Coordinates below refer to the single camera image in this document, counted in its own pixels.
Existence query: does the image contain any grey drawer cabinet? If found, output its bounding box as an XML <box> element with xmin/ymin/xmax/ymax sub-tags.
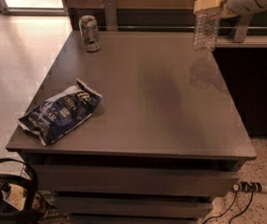
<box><xmin>7</xmin><ymin>32</ymin><xmax>256</xmax><ymax>224</ymax></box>

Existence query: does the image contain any blue chips bag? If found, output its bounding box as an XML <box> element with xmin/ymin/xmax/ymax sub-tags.
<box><xmin>17</xmin><ymin>79</ymin><xmax>103</xmax><ymax>146</ymax></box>

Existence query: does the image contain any metal rail bracket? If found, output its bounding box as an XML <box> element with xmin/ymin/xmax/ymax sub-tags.
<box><xmin>232</xmin><ymin>15</ymin><xmax>253</xmax><ymax>43</ymax></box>
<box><xmin>104</xmin><ymin>0</ymin><xmax>118</xmax><ymax>31</ymax></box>

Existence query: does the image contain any horizontal metal rail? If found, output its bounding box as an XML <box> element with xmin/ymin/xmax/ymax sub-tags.
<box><xmin>97</xmin><ymin>25</ymin><xmax>267</xmax><ymax>31</ymax></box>

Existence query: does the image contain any right metal rail bracket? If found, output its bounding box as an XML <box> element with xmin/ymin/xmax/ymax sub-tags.
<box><xmin>232</xmin><ymin>15</ymin><xmax>253</xmax><ymax>43</ymax></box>

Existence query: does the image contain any left metal rail bracket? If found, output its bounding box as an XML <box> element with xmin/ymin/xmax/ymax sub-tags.
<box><xmin>104</xmin><ymin>0</ymin><xmax>118</xmax><ymax>31</ymax></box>

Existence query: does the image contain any black cable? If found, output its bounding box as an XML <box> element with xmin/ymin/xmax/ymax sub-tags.
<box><xmin>228</xmin><ymin>190</ymin><xmax>255</xmax><ymax>224</ymax></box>
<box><xmin>202</xmin><ymin>189</ymin><xmax>240</xmax><ymax>224</ymax></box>

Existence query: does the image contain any silver beverage can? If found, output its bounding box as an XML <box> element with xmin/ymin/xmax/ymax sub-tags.
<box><xmin>78</xmin><ymin>15</ymin><xmax>101</xmax><ymax>52</ymax></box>

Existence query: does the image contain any white power strip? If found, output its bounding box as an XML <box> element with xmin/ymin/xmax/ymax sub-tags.
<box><xmin>232</xmin><ymin>181</ymin><xmax>267</xmax><ymax>194</ymax></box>

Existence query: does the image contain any clear plastic water bottle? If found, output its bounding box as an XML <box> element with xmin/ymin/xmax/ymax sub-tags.
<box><xmin>193</xmin><ymin>11</ymin><xmax>221</xmax><ymax>51</ymax></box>

